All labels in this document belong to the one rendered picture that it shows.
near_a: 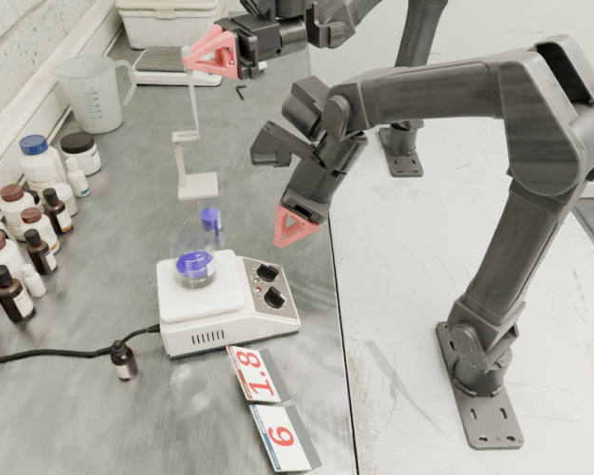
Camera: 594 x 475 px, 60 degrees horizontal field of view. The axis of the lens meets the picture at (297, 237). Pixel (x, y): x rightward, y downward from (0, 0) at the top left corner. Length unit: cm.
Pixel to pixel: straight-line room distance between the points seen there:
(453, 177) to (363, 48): 111
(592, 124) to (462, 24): 173
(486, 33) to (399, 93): 169
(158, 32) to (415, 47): 93
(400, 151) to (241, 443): 73
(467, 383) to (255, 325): 30
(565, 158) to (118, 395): 62
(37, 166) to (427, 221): 75
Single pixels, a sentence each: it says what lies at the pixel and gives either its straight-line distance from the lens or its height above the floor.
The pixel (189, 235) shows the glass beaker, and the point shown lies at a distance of 75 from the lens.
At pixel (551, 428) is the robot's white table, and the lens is 79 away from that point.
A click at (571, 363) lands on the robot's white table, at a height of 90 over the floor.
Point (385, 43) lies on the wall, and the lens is 217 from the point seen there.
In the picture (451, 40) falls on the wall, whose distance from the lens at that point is 223.
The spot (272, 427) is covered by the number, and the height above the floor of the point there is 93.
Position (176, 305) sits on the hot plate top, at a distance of 73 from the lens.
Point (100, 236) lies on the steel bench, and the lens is 102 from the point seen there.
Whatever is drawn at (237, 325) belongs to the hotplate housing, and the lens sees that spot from 74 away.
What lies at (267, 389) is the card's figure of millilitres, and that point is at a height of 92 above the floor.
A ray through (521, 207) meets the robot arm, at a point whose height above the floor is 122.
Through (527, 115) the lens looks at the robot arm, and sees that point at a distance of 49.
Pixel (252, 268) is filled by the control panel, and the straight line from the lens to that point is 81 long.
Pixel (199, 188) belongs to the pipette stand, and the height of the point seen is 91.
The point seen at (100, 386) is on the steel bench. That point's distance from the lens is 79.
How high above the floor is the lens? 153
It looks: 42 degrees down
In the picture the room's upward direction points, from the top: straight up
